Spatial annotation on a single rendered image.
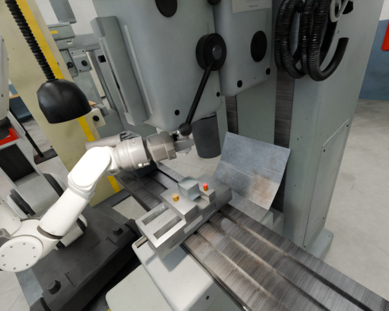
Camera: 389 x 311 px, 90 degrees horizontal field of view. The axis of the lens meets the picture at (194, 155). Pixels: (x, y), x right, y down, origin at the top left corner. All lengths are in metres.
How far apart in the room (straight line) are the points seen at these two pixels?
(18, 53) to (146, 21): 1.82
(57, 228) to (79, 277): 0.68
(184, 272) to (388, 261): 1.51
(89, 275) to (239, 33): 1.19
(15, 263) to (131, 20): 0.55
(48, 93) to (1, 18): 1.82
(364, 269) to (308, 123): 1.30
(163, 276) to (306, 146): 0.67
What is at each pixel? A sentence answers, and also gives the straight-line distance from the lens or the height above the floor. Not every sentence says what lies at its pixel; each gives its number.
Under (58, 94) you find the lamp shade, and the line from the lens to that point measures 0.38.
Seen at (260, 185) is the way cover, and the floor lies 0.91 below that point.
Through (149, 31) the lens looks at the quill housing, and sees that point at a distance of 0.41.
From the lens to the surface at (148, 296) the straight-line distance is 0.91.
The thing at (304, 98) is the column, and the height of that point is 1.26.
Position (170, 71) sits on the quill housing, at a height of 1.44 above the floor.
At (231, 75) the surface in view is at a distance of 0.52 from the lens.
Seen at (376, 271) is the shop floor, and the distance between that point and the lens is 1.89.
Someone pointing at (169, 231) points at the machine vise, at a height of 0.98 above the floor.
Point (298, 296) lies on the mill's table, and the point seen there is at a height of 0.91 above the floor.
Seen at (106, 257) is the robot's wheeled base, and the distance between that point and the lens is 1.25.
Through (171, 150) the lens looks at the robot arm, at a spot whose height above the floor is 1.24.
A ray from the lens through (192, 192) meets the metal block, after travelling 0.70.
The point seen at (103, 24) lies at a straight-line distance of 0.46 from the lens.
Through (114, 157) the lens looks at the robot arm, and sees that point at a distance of 0.56.
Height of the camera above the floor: 1.49
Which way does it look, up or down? 31 degrees down
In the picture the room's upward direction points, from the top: 12 degrees counter-clockwise
